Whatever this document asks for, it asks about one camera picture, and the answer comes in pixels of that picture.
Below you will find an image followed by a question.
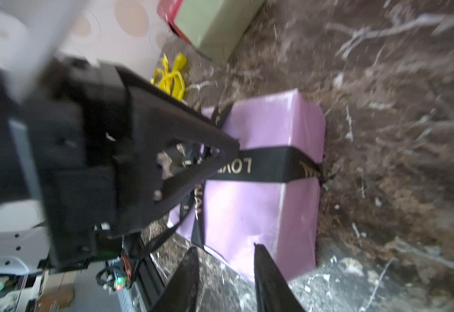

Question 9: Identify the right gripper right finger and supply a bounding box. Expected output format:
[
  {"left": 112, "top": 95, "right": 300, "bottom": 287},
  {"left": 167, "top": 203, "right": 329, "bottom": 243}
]
[{"left": 254, "top": 244, "right": 304, "bottom": 312}]

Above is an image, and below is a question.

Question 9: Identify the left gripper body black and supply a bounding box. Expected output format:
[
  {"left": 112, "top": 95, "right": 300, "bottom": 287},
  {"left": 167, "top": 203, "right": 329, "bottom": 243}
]
[{"left": 0, "top": 58, "right": 130, "bottom": 268}]

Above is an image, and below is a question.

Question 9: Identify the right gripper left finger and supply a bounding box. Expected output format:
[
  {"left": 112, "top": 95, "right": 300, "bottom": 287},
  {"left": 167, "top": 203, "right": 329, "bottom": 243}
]
[{"left": 151, "top": 247, "right": 200, "bottom": 312}]

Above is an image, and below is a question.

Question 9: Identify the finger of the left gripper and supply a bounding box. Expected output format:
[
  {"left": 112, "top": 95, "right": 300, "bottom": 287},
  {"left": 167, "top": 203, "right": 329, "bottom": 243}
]
[{"left": 111, "top": 66, "right": 239, "bottom": 234}]

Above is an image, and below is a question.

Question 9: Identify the yellow ribbon of red box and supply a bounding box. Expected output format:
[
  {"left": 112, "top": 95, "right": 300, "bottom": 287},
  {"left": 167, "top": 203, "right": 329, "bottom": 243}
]
[{"left": 150, "top": 53, "right": 187, "bottom": 101}]

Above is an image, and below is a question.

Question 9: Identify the purple gift box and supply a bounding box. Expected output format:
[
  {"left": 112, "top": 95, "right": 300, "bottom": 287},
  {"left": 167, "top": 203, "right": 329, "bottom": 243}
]
[{"left": 166, "top": 88, "right": 327, "bottom": 283}]

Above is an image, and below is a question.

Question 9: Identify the green gift box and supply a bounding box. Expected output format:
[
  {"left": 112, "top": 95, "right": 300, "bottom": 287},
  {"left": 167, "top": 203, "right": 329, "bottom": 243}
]
[{"left": 174, "top": 0, "right": 265, "bottom": 65}]

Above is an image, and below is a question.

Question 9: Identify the red gift box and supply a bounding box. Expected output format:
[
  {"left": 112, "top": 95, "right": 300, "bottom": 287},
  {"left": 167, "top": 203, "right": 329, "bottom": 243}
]
[{"left": 157, "top": 0, "right": 191, "bottom": 44}]

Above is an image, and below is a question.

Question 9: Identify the black printed ribbon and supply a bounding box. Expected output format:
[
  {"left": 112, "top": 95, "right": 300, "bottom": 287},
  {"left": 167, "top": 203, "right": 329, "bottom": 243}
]
[{"left": 133, "top": 102, "right": 329, "bottom": 258}]

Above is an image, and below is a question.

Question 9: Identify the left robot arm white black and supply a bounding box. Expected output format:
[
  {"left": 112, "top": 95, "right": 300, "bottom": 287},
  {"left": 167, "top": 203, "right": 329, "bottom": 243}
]
[{"left": 0, "top": 58, "right": 239, "bottom": 276}]

